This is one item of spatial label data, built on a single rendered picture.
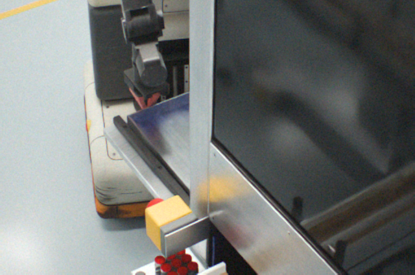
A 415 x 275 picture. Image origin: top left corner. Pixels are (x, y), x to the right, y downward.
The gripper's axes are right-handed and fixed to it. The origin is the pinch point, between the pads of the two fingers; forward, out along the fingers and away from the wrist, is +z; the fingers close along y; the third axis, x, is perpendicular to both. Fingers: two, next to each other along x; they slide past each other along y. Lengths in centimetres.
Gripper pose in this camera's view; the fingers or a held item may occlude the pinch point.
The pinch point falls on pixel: (147, 109)
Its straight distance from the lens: 188.0
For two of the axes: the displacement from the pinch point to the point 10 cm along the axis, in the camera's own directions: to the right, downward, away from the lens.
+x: 8.4, -3.4, 4.1
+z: -0.1, 7.5, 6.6
